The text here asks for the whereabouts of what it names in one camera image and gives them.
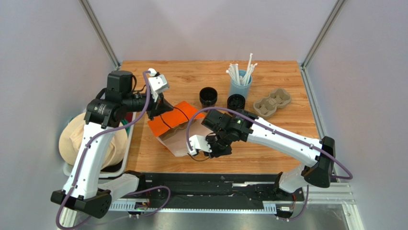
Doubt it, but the orange paper bag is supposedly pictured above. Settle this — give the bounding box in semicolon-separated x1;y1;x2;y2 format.
147;101;198;157

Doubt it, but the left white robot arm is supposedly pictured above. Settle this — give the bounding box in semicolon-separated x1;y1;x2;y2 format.
51;69;173;219

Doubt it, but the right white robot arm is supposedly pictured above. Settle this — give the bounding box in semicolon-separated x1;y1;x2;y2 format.
202;109;336;193

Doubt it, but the black lid stack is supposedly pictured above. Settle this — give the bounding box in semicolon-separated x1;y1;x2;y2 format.
227;94;246;111

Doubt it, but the bottom pulp cup carrier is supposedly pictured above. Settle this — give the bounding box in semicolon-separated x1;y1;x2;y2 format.
253;88;292;119

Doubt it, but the light blue straw holder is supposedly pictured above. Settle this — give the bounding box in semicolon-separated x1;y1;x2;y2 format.
228;69;252;99

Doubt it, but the white plastic tray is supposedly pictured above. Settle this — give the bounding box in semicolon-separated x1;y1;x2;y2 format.
63;126;133;179

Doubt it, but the beige hat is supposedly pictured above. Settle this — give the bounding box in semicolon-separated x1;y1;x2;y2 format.
58;113;128;169

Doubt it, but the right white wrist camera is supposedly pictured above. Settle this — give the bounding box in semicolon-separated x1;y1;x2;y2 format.
186;135;212;156

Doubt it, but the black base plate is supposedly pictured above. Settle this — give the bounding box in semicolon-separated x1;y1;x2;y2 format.
138;172;305;209

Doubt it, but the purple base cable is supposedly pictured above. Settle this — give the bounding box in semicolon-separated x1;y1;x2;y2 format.
129;185;171;218

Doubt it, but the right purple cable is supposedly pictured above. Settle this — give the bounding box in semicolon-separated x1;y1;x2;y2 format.
186;106;353;221

